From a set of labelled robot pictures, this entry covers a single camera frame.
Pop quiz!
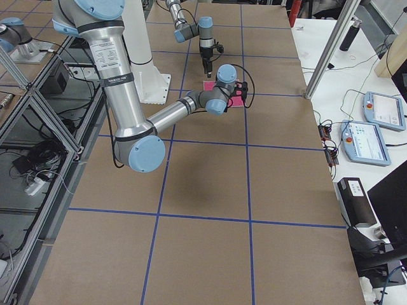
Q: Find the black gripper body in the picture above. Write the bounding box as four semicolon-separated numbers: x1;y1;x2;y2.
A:
199;46;223;78
226;81;248;108

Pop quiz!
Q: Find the pink towel white edge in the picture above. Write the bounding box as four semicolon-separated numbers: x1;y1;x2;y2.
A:
203;81;247;107

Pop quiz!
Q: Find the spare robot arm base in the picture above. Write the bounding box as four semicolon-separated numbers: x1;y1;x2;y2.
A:
1;17;45;64

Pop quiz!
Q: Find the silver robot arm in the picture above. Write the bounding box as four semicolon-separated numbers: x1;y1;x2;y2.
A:
165;0;224;78
53;1;247;173

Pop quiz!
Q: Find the small circuit board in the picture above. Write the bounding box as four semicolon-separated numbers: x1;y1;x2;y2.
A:
318;119;339;167

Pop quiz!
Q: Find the red cylinder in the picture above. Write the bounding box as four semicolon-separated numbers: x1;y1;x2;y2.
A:
289;0;302;28

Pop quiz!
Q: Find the black bottle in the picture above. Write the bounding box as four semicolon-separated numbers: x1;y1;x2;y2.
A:
339;18;362;51

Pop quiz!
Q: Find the front teach pendant tablet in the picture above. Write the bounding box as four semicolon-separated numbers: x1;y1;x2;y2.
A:
341;120;391;166

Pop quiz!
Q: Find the teach pendant tablet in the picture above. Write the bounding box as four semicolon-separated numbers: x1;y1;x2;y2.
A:
362;91;406;132
341;120;391;166

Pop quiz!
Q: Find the rear teach pendant tablet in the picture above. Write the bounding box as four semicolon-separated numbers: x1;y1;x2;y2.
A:
362;91;406;132

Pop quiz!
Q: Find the black box white label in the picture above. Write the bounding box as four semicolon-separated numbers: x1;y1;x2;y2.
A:
337;177;377;227

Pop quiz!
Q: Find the black monitor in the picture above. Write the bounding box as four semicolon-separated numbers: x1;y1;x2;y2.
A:
368;162;406;246

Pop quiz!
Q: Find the white power strip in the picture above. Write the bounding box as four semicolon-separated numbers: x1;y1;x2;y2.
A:
25;177;45;196

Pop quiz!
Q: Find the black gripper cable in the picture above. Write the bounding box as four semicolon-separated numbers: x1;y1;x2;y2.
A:
231;63;256;109

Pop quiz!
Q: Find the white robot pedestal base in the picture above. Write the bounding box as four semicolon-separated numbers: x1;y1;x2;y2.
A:
122;0;171;104

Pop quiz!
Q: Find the aluminium frame post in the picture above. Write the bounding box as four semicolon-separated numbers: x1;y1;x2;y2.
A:
304;0;361;100

